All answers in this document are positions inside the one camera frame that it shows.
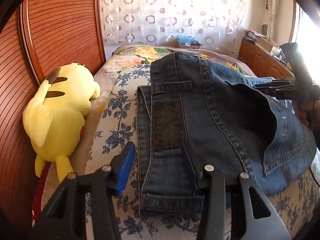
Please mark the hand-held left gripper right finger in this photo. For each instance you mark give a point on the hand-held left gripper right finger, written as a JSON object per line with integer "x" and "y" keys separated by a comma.
{"x": 192, "y": 172}

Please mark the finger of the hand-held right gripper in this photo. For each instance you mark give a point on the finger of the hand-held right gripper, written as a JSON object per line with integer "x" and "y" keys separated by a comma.
{"x": 285, "y": 82}
{"x": 285, "y": 93}

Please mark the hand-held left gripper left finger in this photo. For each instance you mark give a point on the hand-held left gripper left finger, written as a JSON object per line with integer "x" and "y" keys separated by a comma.
{"x": 126, "y": 165}

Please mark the blue denim pants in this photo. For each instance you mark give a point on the blue denim pants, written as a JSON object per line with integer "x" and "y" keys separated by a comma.
{"x": 212, "y": 100}

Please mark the person's right hand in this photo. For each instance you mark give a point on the person's right hand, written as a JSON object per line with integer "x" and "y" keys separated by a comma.
{"x": 305, "y": 115}

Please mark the wooden cabinet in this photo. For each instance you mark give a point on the wooden cabinet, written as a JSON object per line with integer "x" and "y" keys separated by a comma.
{"x": 255, "y": 55}

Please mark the open cardboard box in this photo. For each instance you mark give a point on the open cardboard box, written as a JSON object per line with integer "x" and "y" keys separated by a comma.
{"x": 263, "y": 44}

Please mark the blue floral bedspread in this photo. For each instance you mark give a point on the blue floral bedspread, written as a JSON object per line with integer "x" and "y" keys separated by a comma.
{"x": 117, "y": 120}

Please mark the woven hand fan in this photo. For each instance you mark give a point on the woven hand fan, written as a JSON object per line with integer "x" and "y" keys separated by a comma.
{"x": 264, "y": 29}

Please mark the stack of papers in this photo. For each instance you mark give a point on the stack of papers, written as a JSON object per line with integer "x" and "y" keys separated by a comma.
{"x": 252, "y": 35}

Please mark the beige window curtain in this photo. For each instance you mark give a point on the beige window curtain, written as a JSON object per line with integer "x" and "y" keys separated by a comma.
{"x": 271, "y": 10}

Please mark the yellow plush toy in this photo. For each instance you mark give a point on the yellow plush toy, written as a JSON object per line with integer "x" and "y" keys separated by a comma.
{"x": 60, "y": 110}

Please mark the red cloth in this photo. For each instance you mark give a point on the red cloth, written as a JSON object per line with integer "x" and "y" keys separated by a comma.
{"x": 40, "y": 192}

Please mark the cardboard box with blue bag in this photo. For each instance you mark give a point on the cardboard box with blue bag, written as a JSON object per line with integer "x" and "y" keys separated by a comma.
{"x": 190, "y": 45}

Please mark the wooden headboard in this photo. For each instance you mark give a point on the wooden headboard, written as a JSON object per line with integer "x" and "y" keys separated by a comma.
{"x": 62, "y": 25}

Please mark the circle-patterned sheer curtain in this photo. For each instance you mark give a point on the circle-patterned sheer curtain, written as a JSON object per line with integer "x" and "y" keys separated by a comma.
{"x": 150, "y": 5}

